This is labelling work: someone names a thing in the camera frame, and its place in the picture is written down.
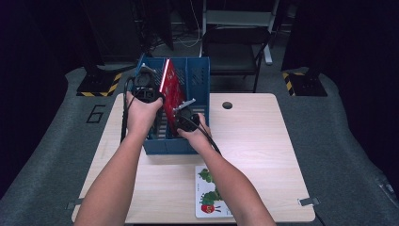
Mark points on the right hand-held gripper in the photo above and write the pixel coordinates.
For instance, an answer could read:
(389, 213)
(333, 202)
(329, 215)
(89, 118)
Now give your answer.
(186, 121)

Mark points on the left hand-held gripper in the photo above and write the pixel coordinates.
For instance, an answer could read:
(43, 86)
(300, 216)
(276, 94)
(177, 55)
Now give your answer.
(146, 88)

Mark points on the red picture book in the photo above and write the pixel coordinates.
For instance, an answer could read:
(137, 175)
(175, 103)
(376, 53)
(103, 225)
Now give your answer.
(172, 91)

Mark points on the blue plastic file rack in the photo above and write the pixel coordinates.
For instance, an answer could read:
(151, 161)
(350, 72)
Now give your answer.
(200, 94)

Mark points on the white caterpillar picture book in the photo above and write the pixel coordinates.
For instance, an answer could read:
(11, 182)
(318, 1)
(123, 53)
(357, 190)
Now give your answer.
(207, 188)

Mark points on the person's right hand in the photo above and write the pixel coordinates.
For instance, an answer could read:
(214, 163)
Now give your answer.
(199, 139)

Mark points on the person's left hand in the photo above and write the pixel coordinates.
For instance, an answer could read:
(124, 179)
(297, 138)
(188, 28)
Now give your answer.
(142, 119)

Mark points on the round grey table grommet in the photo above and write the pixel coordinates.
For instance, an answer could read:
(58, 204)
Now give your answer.
(227, 105)

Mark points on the black stand base yellow stripes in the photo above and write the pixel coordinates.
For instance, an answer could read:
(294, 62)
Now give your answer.
(309, 86)
(100, 84)

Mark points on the black tape floor marking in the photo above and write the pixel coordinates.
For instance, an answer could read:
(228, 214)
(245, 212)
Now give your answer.
(92, 114)

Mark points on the black chair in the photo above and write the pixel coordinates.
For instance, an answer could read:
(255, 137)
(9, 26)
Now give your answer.
(232, 62)

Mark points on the grey tape strip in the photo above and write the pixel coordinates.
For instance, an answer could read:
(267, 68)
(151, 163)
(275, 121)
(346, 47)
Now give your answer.
(73, 204)
(309, 201)

